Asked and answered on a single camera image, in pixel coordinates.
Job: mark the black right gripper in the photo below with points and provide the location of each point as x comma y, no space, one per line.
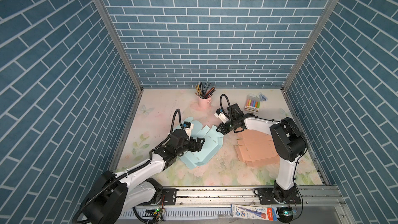
223,129

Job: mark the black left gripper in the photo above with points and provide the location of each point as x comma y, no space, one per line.
199,146

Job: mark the light blue paper box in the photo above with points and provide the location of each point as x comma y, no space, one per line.
213,143

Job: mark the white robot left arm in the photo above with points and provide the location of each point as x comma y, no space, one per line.
114,193

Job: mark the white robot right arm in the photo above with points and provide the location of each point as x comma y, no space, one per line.
289,142

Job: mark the pink flat paper box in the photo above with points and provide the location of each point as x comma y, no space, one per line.
256,149

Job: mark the white toothpaste style box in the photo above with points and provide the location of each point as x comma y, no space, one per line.
252,212

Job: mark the pink metal pencil bucket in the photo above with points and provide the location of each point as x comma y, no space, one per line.
204,104

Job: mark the pack of coloured markers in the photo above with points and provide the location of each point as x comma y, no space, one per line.
252,104

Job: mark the bundle of coloured pencils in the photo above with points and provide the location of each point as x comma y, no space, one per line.
204,90

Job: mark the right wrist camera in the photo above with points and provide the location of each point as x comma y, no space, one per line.
221,115

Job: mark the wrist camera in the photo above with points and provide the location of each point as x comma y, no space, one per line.
221,115
188,127

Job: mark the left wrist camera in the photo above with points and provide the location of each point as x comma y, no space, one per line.
188,127

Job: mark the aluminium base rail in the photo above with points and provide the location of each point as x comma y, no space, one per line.
220,196

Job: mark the right aluminium corner post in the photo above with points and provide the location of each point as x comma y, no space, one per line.
329,7

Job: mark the aluminium corner post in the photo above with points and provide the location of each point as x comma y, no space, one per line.
329,7
102,11

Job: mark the left aluminium corner post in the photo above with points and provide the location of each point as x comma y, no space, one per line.
102,11

